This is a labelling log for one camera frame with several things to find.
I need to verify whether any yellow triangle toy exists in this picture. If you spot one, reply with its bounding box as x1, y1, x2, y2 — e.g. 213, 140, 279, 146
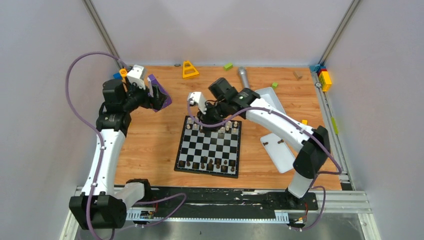
182, 60, 200, 80

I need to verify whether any white box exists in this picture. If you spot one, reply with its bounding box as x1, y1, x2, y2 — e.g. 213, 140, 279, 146
255, 87, 286, 114

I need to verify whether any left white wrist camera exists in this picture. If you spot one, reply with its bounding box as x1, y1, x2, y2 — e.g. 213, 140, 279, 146
126, 64, 146, 90

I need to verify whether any green block top centre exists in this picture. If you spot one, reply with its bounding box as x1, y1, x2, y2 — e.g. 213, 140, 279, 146
223, 62, 234, 71

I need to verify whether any yellow brick stack right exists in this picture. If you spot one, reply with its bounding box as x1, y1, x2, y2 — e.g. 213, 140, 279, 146
318, 70, 332, 92

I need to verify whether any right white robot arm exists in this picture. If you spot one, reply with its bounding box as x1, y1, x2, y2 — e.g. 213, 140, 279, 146
187, 77, 331, 209

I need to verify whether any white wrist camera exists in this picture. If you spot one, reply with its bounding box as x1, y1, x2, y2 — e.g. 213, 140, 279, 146
187, 91, 207, 115
126, 64, 146, 90

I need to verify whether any purple cable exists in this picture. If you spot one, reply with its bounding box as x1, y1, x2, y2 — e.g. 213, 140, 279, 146
186, 99, 343, 232
64, 51, 187, 240

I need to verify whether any purple metronome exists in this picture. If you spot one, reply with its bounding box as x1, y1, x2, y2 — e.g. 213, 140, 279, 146
147, 74, 172, 112

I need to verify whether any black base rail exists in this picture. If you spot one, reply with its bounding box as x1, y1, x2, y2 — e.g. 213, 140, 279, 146
145, 186, 319, 220

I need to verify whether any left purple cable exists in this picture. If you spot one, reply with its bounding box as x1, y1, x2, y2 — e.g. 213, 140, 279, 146
64, 51, 187, 240

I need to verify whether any silver microphone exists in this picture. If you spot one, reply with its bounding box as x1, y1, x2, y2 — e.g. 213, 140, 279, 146
237, 66, 251, 89

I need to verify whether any yellow cylinder block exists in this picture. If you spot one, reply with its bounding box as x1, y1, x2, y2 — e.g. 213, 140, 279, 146
119, 68, 128, 79

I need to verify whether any brown wooden block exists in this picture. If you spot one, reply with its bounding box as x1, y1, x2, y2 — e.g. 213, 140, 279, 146
293, 71, 303, 80

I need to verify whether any black white chessboard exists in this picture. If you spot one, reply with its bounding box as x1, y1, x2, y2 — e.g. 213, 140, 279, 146
174, 115, 242, 179

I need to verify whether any blue block left corner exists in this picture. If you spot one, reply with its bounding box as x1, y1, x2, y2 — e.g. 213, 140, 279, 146
113, 72, 122, 80

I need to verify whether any white box lid tray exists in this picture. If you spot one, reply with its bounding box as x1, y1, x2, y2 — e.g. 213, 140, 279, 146
260, 133, 295, 174

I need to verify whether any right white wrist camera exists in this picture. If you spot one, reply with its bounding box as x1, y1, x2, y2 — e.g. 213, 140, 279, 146
187, 91, 207, 115

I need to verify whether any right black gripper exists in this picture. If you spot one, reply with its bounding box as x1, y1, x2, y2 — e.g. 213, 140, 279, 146
197, 99, 231, 133

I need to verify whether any dark chess pieces pile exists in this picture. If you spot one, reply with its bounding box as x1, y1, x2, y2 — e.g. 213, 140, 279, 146
262, 139, 284, 146

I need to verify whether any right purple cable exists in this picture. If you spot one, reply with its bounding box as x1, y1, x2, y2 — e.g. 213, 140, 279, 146
186, 99, 343, 232

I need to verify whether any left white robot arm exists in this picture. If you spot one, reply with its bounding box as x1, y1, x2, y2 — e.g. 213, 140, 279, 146
69, 79, 169, 230

